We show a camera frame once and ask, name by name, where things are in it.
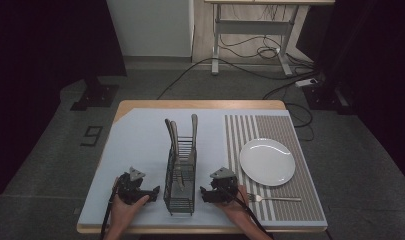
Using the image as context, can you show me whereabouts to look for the black stand base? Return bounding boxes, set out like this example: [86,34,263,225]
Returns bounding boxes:
[69,77,120,112]
[301,79,356,116]

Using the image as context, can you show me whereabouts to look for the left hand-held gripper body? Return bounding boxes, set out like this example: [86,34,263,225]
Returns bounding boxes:
[117,166,148,205]

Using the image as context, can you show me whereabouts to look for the black cable bundle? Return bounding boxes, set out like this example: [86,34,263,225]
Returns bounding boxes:
[218,33,282,62]

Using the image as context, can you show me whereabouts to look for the dark wire cutlery rack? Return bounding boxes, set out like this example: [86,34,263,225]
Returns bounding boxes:
[162,134,198,217]

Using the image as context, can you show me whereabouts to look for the white round plate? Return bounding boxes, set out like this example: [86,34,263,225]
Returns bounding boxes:
[239,137,297,187]

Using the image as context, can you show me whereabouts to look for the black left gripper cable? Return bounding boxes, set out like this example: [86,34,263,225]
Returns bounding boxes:
[99,177,120,240]

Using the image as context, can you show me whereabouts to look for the grey striped placemat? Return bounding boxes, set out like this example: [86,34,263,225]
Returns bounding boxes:
[223,114,328,223]

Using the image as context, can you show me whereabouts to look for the silver fork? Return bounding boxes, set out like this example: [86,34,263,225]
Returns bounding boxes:
[246,192,303,204]

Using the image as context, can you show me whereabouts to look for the white cabinet panel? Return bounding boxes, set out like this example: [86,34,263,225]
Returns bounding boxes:
[105,0,195,58]

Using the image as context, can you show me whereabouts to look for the long black floor cable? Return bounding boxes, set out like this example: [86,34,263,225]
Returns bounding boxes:
[156,57,319,101]

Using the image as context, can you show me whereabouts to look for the person's right hand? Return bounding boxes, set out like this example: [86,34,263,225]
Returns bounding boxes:
[215,184,255,226]

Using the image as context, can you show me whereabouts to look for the light blue table mat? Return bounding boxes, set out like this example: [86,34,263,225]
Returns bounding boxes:
[77,107,328,230]

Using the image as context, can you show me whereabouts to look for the silver metal utensil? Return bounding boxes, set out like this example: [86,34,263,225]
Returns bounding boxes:
[164,118,182,188]
[188,113,199,167]
[169,120,186,192]

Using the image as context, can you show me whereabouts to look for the white power strip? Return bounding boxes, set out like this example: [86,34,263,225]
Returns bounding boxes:
[294,77,320,89]

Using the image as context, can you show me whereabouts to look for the dark curtain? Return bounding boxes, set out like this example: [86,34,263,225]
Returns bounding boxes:
[314,0,405,188]
[0,0,128,209]

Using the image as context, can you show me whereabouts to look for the looped black floor cable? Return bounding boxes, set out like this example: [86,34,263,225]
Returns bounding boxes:
[262,79,316,142]

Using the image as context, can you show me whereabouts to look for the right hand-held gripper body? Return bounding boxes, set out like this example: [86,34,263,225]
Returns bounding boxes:
[208,166,240,205]

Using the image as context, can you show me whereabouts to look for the person's left hand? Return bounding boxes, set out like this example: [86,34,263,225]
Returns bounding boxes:
[109,194,151,232]

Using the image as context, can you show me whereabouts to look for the desk with white metal frame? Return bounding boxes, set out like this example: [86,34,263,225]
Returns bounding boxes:
[204,0,336,77]

